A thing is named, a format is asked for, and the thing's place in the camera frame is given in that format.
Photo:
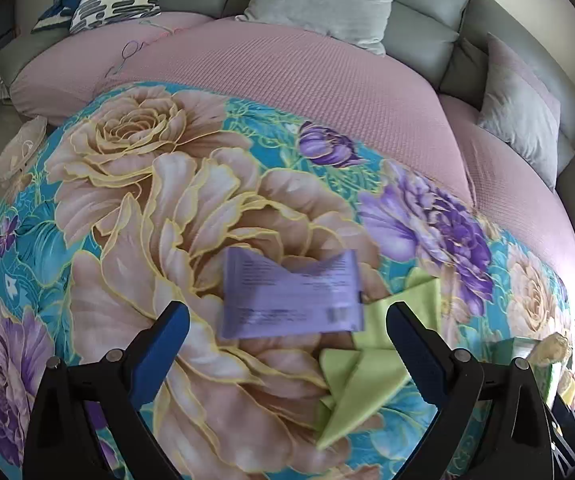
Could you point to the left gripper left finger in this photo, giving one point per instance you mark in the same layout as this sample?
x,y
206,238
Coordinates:
x,y
62,440

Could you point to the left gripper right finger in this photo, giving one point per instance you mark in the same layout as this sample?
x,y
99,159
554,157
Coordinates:
x,y
515,443

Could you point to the cream lace scrunchie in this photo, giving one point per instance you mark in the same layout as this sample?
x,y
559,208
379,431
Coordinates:
x,y
555,348

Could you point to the green microfiber cloth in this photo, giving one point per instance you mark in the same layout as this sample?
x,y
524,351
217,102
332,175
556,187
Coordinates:
x,y
364,379

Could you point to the purple wet wipes pack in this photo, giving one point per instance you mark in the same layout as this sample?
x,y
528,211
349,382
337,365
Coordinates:
x,y
263,299

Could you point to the yellow sponge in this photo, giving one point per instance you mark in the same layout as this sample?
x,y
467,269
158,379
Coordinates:
x,y
566,387

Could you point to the teal white shallow box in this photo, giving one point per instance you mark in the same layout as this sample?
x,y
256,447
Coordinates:
x,y
547,376

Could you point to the white basket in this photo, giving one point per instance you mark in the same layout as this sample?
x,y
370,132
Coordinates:
x,y
18,153

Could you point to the grey pink cushion right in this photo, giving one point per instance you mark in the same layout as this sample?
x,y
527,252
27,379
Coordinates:
x,y
519,110

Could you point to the pink sofa seat cover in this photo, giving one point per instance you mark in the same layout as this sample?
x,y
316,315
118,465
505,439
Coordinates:
x,y
374,99

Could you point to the grey sofa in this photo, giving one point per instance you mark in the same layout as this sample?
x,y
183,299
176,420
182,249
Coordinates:
x,y
442,40

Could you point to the blue cushion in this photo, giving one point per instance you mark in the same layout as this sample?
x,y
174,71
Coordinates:
x,y
58,16

